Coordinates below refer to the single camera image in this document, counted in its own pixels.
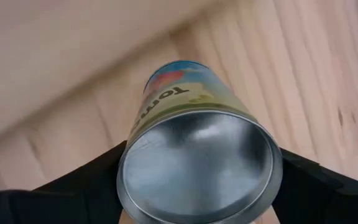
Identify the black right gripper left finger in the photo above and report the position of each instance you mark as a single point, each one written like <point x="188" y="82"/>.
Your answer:
<point x="57" y="202"/>

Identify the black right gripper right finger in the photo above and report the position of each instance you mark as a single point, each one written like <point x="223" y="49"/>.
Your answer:
<point x="322" y="202"/>

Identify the blue tomatoes can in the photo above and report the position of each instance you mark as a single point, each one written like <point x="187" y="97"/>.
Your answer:
<point x="197" y="161"/>

